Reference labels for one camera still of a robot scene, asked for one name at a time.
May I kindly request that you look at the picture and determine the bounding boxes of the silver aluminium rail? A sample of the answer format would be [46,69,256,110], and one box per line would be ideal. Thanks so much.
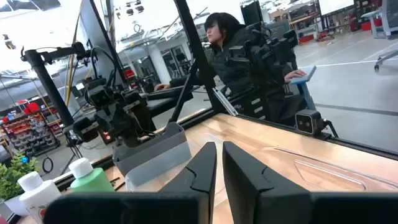
[212,86,239,116]

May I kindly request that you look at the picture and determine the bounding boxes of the blue pad on stand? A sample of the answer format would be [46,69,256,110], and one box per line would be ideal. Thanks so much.
[290,65,318,112]

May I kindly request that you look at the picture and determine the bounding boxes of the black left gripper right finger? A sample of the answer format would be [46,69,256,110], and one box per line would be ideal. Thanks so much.
[222,141,312,224]

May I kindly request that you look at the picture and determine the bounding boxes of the green paint bottle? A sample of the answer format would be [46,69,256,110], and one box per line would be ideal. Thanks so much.
[68,157,115,193]

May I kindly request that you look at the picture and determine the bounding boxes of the white paint bottle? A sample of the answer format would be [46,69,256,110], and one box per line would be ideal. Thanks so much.
[17,170,62,224]

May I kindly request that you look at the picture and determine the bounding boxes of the shelf rack with red bins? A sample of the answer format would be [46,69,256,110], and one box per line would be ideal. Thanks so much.
[0,101,62,157]

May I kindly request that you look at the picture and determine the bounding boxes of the large clear plastic bin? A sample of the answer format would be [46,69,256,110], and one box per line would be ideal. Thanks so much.
[257,145,398,194]

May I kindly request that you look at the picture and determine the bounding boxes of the black drawer cabinet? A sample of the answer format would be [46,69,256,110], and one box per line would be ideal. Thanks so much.
[235,90,272,123]

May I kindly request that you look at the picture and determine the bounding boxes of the small clear plastic bin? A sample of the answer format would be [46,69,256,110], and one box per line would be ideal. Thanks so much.
[125,141,192,192]

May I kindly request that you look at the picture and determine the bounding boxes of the green plant in white pot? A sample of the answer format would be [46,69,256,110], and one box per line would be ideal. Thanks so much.
[0,151,39,217]

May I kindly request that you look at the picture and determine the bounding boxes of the black table-level camera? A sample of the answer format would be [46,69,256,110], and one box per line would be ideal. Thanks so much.
[294,108,340,139]

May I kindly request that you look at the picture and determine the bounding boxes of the black desk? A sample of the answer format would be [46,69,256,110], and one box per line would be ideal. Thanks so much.
[145,85,194,118]

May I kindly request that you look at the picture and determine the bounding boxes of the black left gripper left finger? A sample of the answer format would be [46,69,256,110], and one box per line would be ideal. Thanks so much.
[158,141,218,224]

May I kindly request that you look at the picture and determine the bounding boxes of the black box with red light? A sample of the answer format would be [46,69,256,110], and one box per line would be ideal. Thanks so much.
[98,127,116,146]

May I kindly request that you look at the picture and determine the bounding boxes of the person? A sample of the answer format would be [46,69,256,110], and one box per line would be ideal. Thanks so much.
[154,12,308,125]

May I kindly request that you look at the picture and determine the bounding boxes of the black aluminium rig frame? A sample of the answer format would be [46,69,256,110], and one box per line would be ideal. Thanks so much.
[54,0,398,192]

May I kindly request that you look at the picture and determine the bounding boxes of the grey monitor panel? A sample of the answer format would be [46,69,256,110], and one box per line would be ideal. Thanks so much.
[78,0,126,85]

